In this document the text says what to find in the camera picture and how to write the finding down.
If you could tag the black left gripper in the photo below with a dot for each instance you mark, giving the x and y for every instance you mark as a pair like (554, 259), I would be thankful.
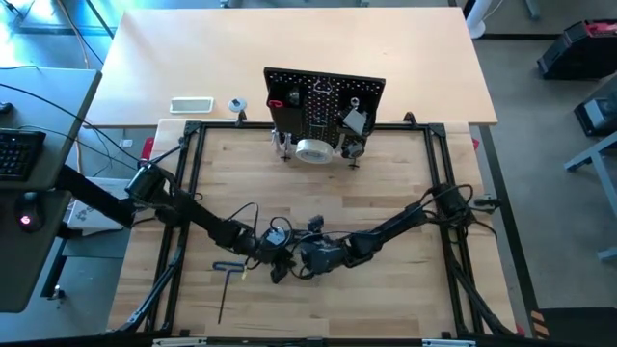
(277, 246)

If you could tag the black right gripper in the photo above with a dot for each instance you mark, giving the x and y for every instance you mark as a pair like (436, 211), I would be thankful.
(323, 255)

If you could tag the white tape roll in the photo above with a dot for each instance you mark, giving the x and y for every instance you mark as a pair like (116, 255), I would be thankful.
(314, 150)

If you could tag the black tape measure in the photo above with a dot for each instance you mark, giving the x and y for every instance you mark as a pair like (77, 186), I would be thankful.
(353, 150)

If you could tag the grey black hand tool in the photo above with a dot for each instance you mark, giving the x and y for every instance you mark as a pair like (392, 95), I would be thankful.
(354, 120)

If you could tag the red utility knife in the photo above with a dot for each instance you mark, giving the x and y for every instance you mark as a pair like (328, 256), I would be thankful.
(275, 103)

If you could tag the large chrome socket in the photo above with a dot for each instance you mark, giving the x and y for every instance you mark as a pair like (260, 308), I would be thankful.
(355, 102)

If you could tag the black perforated metal pegboard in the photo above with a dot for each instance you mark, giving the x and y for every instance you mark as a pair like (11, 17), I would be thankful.
(328, 77)

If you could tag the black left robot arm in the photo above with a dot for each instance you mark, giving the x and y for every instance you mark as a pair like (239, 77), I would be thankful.
(193, 212)

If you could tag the tall black pegboard bin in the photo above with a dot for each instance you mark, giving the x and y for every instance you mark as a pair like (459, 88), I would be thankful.
(284, 118)

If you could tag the white rectangular tray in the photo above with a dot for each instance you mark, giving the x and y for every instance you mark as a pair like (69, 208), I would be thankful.
(191, 105)

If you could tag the black desk support beam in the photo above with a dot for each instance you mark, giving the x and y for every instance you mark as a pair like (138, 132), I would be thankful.
(96, 197)

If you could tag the white cardboard box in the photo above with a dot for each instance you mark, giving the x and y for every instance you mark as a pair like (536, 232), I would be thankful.
(84, 221)

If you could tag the tan laminate table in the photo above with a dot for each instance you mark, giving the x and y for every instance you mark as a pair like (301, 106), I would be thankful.
(289, 48)

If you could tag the grey side desk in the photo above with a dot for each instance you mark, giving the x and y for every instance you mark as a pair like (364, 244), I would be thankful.
(58, 250)

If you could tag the black computer mouse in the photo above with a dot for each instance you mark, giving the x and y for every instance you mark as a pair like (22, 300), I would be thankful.
(30, 212)

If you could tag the black mat hazard stripes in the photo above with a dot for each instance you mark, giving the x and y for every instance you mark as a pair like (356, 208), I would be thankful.
(578, 323)

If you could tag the black keyboard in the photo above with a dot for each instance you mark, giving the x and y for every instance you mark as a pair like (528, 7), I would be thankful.
(19, 154)

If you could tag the white cylindrical stand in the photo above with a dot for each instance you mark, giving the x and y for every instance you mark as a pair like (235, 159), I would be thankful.
(479, 21)

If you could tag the black grey equipment box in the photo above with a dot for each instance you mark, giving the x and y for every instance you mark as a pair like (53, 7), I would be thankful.
(598, 113)

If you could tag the black tool case red lid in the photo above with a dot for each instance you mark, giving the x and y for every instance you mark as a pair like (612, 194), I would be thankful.
(578, 53)

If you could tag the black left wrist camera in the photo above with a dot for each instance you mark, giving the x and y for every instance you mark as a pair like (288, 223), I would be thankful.
(280, 274)

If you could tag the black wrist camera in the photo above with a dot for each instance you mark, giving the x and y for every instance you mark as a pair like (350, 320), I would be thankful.
(316, 223)
(280, 274)

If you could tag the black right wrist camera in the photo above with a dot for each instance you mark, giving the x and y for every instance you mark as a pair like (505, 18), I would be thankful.
(316, 223)

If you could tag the black aluminium table frame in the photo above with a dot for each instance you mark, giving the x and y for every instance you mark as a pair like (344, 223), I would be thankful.
(226, 125)

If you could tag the silver metal bracket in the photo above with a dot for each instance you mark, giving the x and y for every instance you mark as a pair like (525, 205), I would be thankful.
(448, 342)
(180, 341)

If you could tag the grey metal cart frame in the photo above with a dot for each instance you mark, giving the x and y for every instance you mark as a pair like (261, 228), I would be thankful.
(583, 159)

